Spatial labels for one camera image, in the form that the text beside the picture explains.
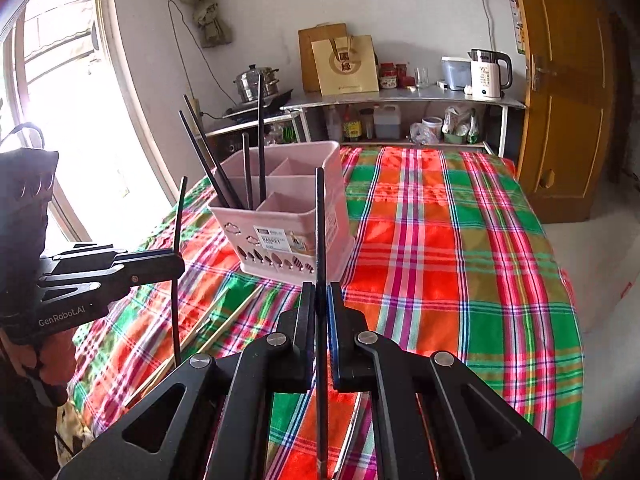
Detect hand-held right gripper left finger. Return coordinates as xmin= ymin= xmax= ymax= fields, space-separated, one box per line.
xmin=52 ymin=282 xmax=317 ymax=480

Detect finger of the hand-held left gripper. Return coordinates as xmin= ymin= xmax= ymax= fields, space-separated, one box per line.
xmin=45 ymin=251 xmax=186 ymax=297
xmin=50 ymin=243 xmax=128 ymax=275

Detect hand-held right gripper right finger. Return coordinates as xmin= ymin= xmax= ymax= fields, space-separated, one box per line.
xmin=326 ymin=282 xmax=583 ymax=480

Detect silver metal chopstick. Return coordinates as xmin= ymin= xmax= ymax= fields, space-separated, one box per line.
xmin=165 ymin=310 xmax=251 ymax=381
xmin=332 ymin=392 xmax=365 ymax=480
xmin=124 ymin=285 xmax=266 ymax=409

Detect pink plastic utensil basket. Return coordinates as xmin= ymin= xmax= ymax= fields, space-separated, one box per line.
xmin=207 ymin=141 xmax=357 ymax=283

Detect person's left hand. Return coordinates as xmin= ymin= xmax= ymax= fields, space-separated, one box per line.
xmin=22 ymin=332 xmax=77 ymax=407

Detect window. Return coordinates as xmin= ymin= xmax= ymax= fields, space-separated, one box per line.
xmin=0 ymin=0 xmax=171 ymax=246

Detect plaid tablecloth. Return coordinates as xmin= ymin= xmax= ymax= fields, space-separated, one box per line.
xmin=67 ymin=145 xmax=586 ymax=480

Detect metal cooker stand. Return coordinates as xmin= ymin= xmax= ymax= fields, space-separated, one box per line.
xmin=205 ymin=110 xmax=303 ymax=161

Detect steel steamer pot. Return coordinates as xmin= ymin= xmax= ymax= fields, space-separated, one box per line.
xmin=235 ymin=64 xmax=280 ymax=104

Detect black induction cooker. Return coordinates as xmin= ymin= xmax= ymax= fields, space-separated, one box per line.
xmin=221 ymin=89 xmax=295 ymax=121

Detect dark sauce bottle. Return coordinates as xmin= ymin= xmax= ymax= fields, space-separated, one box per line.
xmin=342 ymin=107 xmax=362 ymax=142

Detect clear plastic bottle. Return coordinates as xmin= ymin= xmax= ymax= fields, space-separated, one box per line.
xmin=325 ymin=105 xmax=343 ymax=142

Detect translucent plastic jug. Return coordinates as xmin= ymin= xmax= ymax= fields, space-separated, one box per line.
xmin=372 ymin=104 xmax=402 ymax=140

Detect crumpled plastic bags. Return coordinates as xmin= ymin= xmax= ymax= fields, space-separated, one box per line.
xmin=442 ymin=105 xmax=483 ymax=145

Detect wooden cutting board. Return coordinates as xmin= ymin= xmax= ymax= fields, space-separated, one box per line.
xmin=298 ymin=22 xmax=347 ymax=93

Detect steel shelf table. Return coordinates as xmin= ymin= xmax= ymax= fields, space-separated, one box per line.
xmin=280 ymin=85 xmax=526 ymax=158

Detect tied beige curtain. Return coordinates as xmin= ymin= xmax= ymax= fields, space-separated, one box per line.
xmin=172 ymin=0 xmax=233 ymax=48

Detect tan paper gift bag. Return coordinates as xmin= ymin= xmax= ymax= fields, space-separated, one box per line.
xmin=311 ymin=35 xmax=380 ymax=97

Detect grey plastic container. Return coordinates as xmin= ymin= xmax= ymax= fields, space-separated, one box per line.
xmin=441 ymin=56 xmax=472 ymax=91

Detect white electric kettle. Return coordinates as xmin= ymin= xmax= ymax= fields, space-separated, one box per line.
xmin=468 ymin=49 xmax=513 ymax=101

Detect wooden door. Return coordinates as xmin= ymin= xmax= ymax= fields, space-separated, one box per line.
xmin=507 ymin=0 xmax=618 ymax=224

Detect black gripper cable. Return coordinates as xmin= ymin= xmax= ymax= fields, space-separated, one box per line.
xmin=0 ymin=122 xmax=47 ymax=153

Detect thin wall cable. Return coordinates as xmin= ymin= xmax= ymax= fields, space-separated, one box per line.
xmin=470 ymin=0 xmax=493 ymax=51
xmin=167 ymin=0 xmax=226 ymax=121

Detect brass door handle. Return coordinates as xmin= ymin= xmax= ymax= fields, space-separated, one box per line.
xmin=531 ymin=55 xmax=557 ymax=92

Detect wall poster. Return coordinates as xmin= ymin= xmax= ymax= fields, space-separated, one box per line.
xmin=505 ymin=0 xmax=526 ymax=56

